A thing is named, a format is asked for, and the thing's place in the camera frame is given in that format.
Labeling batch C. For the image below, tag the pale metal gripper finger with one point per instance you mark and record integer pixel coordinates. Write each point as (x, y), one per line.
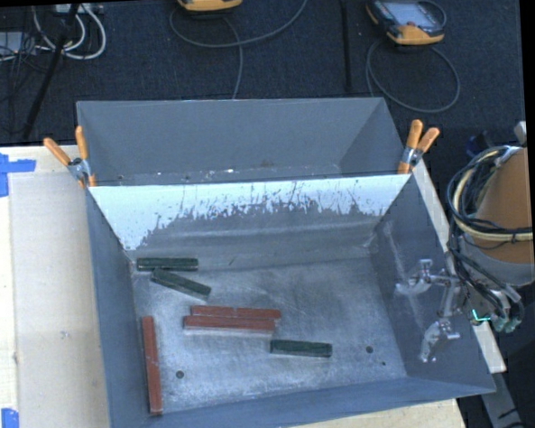
(442, 331)
(423, 278)

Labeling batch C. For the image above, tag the grey metal bin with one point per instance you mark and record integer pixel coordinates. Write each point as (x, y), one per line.
(299, 297)

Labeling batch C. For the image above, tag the dark green flat block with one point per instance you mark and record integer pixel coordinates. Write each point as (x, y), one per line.
(166, 263)
(300, 348)
(180, 283)

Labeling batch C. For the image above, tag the red-brown flat block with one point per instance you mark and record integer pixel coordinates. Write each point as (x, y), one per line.
(152, 365)
(235, 312)
(229, 323)

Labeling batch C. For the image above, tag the pale wood flat board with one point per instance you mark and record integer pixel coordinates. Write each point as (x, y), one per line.
(55, 289)

